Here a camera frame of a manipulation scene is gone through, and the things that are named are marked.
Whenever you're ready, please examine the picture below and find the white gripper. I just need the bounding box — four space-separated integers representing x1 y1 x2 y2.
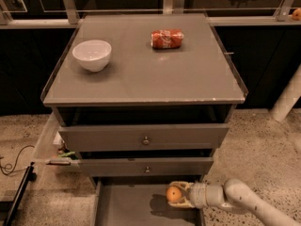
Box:
168 181 208 209

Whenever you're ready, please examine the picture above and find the orange fruit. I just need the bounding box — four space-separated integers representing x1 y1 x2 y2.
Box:
166 186 182 202
292 8 301 21

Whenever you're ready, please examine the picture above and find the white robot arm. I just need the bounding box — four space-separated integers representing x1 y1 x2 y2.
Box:
175 67 301 226

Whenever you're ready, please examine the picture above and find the grey bottom drawer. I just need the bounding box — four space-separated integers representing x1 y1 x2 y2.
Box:
91 177 205 226

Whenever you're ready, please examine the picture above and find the grey drawer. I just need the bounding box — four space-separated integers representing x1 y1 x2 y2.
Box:
58 123 229 152
79 157 214 177
91 177 205 226

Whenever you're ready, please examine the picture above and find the grey top drawer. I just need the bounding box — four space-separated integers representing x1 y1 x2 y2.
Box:
58 123 229 152

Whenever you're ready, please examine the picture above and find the grey middle drawer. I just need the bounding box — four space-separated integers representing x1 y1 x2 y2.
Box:
79 157 214 177

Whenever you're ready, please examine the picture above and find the grey drawer cabinet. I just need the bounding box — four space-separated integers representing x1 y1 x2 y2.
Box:
40 12 249 226

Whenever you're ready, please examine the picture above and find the clear plastic bin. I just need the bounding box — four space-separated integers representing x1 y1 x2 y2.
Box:
31 114 80 173

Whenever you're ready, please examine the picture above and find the red soda can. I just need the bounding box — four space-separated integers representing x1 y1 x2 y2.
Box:
150 29 183 49

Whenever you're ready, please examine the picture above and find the black stand leg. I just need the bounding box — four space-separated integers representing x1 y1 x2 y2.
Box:
2 162 37 226

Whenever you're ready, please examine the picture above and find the white ceramic bowl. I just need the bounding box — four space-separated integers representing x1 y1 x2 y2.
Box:
72 40 112 72

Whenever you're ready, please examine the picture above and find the orange fruit on ledge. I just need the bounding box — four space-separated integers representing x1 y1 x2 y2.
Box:
292 8 301 21

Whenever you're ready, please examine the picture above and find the metal railing frame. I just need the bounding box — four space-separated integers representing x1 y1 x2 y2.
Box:
1 0 301 29

